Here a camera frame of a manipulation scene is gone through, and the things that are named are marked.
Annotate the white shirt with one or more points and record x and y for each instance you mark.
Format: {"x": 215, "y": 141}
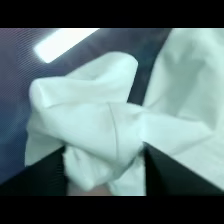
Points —
{"x": 100, "y": 126}

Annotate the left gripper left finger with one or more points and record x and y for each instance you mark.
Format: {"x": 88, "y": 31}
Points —
{"x": 40, "y": 178}

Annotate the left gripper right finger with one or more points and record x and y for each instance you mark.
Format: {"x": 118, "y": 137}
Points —
{"x": 170, "y": 178}

